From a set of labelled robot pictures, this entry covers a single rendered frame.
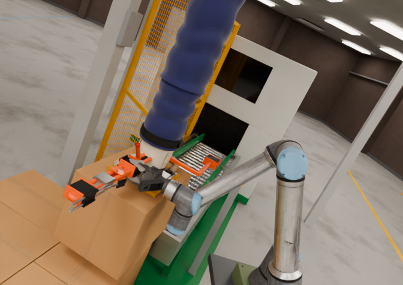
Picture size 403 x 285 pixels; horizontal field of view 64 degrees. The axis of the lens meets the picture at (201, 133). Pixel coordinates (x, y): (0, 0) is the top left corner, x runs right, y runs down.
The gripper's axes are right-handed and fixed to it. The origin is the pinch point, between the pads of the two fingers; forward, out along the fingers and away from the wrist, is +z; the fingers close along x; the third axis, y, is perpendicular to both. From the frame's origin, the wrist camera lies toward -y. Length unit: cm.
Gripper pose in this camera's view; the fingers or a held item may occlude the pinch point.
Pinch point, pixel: (128, 167)
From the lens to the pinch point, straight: 152.2
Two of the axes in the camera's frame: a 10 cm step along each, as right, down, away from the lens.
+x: 4.0, -8.7, -2.9
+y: 2.9, -1.8, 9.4
